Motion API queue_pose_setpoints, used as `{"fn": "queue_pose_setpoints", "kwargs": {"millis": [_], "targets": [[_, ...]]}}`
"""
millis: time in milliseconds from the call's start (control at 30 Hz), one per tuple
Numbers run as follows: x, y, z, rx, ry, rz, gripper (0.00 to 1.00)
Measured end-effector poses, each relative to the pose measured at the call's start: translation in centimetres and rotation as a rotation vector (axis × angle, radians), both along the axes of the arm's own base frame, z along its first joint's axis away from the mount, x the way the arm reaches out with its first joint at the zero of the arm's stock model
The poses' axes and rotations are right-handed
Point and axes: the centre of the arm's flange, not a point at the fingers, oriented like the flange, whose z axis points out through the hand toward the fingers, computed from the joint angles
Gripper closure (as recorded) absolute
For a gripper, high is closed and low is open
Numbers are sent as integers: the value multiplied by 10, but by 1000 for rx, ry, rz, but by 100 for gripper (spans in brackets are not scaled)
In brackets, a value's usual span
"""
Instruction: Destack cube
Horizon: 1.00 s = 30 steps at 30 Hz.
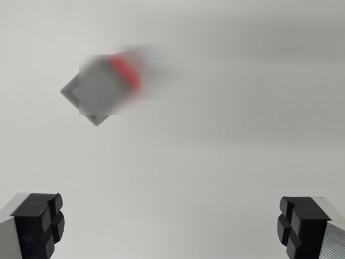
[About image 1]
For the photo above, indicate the red embossed toy cube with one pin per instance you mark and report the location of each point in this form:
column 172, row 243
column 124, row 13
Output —
column 126, row 70

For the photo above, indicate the grey embossed toy cube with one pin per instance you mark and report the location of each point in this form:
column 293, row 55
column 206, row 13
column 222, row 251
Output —
column 99, row 89

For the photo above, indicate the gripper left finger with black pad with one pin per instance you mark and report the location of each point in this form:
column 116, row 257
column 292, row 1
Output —
column 32, row 229

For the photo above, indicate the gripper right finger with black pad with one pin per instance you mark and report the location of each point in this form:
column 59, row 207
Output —
column 310, row 229

